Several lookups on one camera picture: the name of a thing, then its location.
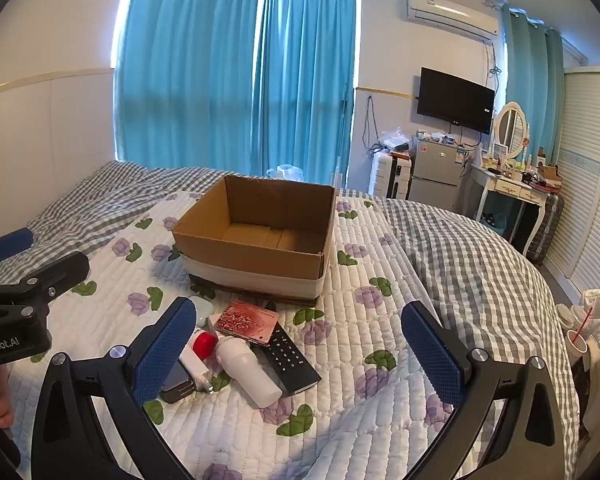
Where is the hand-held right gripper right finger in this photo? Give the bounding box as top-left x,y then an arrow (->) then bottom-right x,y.
401,301 -> 578,480

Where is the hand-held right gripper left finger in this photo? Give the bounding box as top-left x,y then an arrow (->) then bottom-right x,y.
31,296 -> 198,480

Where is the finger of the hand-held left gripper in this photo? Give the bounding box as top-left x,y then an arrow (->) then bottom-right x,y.
0,227 -> 35,277
0,251 -> 91,318

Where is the white tube with red cap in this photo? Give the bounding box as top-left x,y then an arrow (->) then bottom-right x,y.
178,329 -> 218,393

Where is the dark phone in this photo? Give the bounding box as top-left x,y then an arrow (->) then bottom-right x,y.
159,360 -> 196,404

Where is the pale earbuds case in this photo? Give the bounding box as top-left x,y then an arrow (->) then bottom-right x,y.
187,296 -> 216,331

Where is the pink patterned box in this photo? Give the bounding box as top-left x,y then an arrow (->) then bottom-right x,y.
214,300 -> 280,347

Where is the white plastic bottle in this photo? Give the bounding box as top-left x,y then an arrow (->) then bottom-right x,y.
215,335 -> 283,409

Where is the black remote control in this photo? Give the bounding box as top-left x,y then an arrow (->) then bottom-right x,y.
257,322 -> 322,395

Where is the brown cardboard box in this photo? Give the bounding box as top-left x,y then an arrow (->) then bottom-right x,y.
171,174 -> 337,283

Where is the white floral quilt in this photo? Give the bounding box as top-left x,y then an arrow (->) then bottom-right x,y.
0,190 -> 581,480

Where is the grey checked blanket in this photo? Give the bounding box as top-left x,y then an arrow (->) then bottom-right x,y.
22,160 -> 581,461

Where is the paper cup with red straw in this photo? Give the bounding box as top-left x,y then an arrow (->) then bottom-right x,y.
565,305 -> 595,357

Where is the grey plaid suitcase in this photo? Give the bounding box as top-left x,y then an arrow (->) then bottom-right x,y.
529,192 -> 566,267

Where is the silver small fridge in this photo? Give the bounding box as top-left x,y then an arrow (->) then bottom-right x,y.
409,138 -> 468,211

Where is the white drawer cabinet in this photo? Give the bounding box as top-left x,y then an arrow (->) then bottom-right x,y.
370,151 -> 413,200

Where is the white dressing table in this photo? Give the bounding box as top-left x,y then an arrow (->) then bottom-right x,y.
467,162 -> 548,256

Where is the brown box on dresser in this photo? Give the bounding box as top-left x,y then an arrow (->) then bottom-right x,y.
536,161 -> 563,192

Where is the clear plastic bag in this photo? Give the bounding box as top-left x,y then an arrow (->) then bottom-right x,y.
267,164 -> 303,181

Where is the crumpled plastic bag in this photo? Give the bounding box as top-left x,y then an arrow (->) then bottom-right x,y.
379,126 -> 413,153

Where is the wide blue curtain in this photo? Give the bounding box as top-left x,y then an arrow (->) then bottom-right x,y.
114,0 -> 268,176

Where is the white oval mirror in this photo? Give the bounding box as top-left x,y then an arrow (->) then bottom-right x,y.
492,101 -> 531,161

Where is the white slatted wardrobe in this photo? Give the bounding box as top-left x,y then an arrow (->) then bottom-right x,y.
545,65 -> 600,291

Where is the narrow blue curtain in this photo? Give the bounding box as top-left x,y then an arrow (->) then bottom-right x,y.
500,2 -> 566,166

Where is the white air conditioner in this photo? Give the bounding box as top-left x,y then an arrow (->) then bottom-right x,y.
406,0 -> 501,41

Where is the hanging grey cable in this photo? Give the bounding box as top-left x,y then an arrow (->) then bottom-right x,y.
361,95 -> 377,157

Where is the black wall television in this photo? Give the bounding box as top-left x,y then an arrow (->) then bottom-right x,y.
416,66 -> 496,136

